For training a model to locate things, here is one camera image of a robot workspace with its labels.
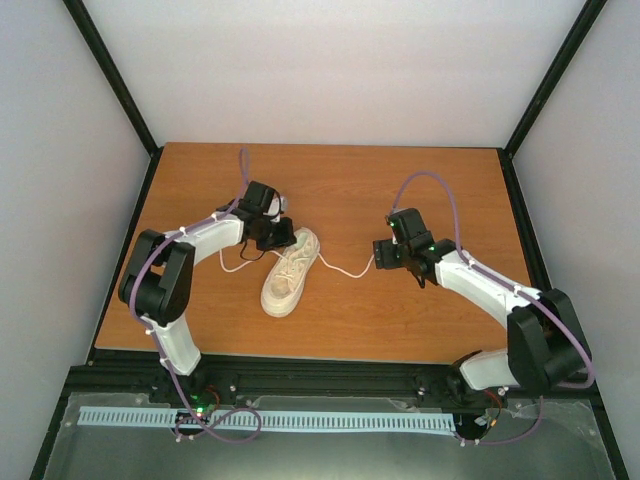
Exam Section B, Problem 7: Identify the white sneaker shoe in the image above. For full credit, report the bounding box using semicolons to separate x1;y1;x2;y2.
261;227;320;318

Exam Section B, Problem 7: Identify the white shoelace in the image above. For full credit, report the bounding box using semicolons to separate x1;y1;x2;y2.
218;249;374;279

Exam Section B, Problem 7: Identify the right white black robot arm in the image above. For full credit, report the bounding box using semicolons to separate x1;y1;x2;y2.
373;208;595;395

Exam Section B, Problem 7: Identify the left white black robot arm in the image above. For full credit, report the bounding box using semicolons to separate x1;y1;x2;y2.
118;181;296;403

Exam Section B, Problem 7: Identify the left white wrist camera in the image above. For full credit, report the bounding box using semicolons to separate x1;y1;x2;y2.
267;196;288;222

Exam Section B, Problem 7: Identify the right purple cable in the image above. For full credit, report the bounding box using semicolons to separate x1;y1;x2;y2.
392;170;596;447

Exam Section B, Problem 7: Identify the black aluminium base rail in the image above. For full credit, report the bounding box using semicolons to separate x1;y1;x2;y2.
64;349;601;406

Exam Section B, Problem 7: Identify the light blue slotted cable duct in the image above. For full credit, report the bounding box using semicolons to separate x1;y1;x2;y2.
77;406;456;435

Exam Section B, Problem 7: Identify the left black frame post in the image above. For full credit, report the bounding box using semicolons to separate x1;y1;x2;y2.
62;0;164;157

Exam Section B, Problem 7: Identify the black frame post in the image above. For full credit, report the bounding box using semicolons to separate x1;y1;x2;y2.
62;0;164;157
503;0;609;157

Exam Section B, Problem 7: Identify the right black frame post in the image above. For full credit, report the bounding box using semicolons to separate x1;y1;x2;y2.
503;0;609;157

